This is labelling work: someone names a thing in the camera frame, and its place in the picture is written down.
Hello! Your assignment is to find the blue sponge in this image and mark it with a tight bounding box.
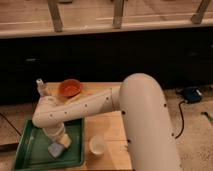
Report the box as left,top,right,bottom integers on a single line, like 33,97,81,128
48,142,65,158

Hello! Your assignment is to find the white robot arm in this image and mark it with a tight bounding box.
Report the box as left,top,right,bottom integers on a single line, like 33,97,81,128
33,73,183,171

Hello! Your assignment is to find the white cup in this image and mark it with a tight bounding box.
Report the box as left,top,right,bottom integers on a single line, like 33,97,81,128
89,135,106,157

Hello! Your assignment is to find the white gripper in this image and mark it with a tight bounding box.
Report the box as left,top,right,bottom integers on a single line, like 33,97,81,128
43,123,72,148

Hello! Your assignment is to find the clear plastic bottle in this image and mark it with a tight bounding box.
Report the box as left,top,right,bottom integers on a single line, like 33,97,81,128
36,79,49,97

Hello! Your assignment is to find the blue black device on floor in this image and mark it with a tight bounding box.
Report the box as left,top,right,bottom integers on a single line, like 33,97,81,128
178,87,202,103

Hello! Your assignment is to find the black cable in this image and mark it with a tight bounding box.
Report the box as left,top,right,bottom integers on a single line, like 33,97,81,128
174,100,187,140

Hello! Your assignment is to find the orange bowl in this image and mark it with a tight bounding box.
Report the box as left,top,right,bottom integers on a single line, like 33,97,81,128
59,79,82,97

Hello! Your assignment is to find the green plastic tray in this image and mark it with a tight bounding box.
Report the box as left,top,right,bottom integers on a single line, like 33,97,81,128
12,119,84,171

